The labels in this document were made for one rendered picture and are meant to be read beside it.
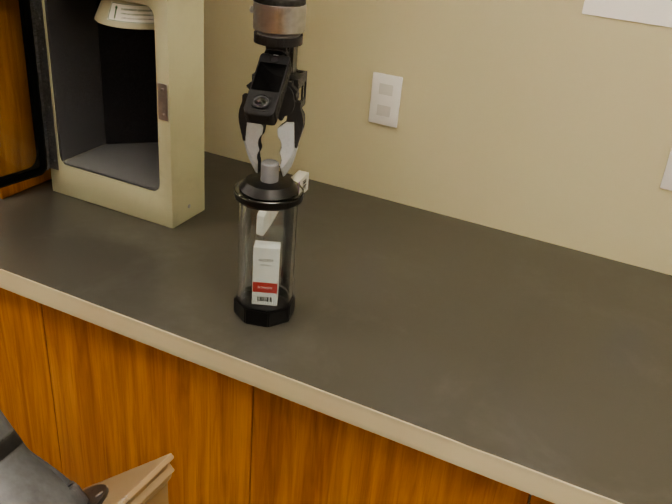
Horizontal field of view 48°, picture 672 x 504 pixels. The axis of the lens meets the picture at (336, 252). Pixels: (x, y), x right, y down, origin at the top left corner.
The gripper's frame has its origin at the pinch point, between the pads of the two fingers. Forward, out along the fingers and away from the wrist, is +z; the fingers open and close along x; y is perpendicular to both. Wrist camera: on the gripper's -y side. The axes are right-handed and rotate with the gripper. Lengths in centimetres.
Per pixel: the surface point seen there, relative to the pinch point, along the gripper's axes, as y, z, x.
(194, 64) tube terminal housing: 31.1, -6.0, 23.6
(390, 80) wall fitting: 57, -1, -11
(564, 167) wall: 48, 10, -50
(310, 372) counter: -14.4, 26.1, -11.3
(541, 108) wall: 49, -1, -43
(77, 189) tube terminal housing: 30, 24, 50
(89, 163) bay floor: 32, 18, 48
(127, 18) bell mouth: 28.7, -13.6, 35.6
